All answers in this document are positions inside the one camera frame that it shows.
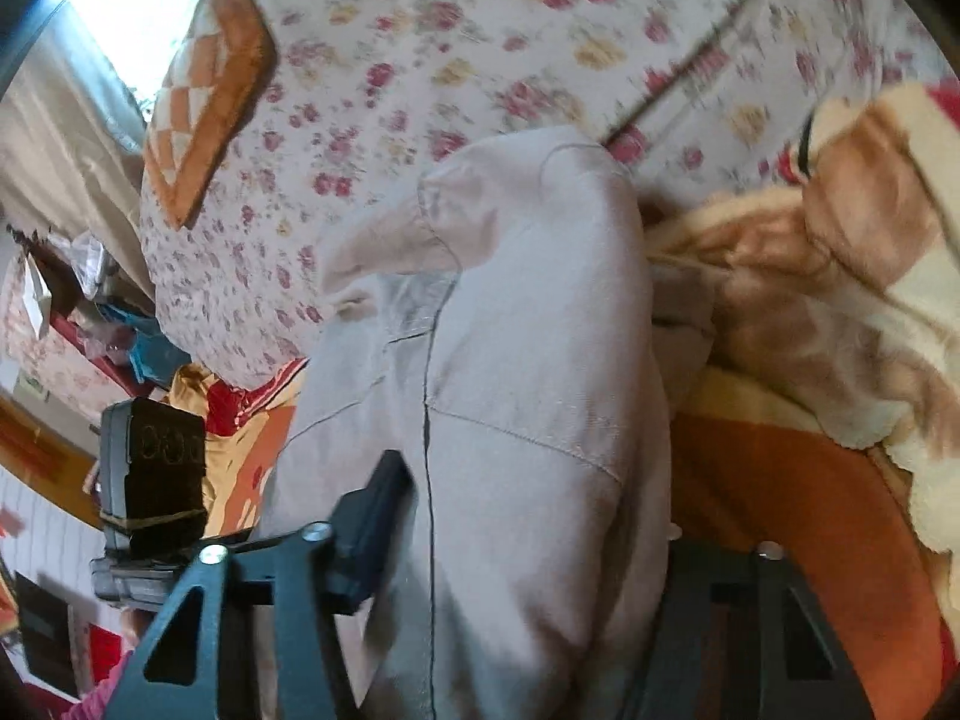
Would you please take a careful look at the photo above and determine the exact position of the red wooden shelf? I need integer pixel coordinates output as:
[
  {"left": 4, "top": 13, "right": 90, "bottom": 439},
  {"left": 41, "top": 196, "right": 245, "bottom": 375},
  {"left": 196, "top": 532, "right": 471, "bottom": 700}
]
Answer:
[{"left": 45, "top": 311, "right": 147, "bottom": 400}]

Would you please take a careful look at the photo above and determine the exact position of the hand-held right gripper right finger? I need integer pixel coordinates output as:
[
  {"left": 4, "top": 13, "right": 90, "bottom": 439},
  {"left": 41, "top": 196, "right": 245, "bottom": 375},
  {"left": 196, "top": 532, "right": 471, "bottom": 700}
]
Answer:
[{"left": 630, "top": 532, "right": 875, "bottom": 720}]

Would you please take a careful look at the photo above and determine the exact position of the person's left forearm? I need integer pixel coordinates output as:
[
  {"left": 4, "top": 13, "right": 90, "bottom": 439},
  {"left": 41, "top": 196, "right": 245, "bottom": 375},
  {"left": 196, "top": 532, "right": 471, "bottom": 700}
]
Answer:
[{"left": 64, "top": 611, "right": 151, "bottom": 720}]

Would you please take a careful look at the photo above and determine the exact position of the beige curtain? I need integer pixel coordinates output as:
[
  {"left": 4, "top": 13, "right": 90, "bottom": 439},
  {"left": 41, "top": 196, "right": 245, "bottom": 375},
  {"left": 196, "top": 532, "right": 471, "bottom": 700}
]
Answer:
[{"left": 0, "top": 15, "right": 155, "bottom": 293}]

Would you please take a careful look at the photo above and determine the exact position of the black cable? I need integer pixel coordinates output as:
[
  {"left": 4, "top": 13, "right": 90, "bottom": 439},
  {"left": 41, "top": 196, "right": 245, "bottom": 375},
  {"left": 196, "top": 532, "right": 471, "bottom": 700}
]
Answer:
[{"left": 796, "top": 109, "right": 822, "bottom": 177}]

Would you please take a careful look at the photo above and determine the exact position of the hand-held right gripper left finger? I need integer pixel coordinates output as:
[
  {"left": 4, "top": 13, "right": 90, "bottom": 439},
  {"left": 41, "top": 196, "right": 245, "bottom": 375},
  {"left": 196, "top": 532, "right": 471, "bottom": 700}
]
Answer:
[{"left": 105, "top": 450, "right": 413, "bottom": 720}]

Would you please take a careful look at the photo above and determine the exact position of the floral quilt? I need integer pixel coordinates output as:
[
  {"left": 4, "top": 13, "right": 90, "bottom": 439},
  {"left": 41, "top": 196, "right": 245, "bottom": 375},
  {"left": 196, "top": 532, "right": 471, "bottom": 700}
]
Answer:
[{"left": 139, "top": 0, "right": 953, "bottom": 391}]

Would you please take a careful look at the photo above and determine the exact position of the teal cloth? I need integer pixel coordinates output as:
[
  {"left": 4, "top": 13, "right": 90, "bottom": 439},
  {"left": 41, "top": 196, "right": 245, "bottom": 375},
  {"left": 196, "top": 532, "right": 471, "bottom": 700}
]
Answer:
[{"left": 101, "top": 304, "right": 192, "bottom": 383}]

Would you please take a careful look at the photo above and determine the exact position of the grey garment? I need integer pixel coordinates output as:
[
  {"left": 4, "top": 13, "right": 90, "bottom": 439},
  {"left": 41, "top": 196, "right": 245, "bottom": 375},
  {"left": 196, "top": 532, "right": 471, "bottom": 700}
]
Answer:
[{"left": 255, "top": 124, "right": 721, "bottom": 720}]

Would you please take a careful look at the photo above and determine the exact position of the clear plastic bag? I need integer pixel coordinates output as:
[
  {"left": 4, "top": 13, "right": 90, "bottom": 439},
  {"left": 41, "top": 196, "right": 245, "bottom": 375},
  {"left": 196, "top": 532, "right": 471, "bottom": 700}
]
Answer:
[{"left": 56, "top": 231, "right": 117, "bottom": 297}]

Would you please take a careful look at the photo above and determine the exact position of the red orange cream fleece blanket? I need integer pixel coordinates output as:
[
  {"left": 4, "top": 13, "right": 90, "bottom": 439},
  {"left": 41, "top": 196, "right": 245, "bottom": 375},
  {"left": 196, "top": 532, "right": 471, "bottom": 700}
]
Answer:
[{"left": 165, "top": 79, "right": 960, "bottom": 720}]

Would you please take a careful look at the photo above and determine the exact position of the orange checkered pillow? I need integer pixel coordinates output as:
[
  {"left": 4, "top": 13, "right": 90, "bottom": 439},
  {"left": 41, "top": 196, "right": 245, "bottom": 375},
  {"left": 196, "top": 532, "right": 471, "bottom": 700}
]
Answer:
[{"left": 142, "top": 0, "right": 278, "bottom": 230}]

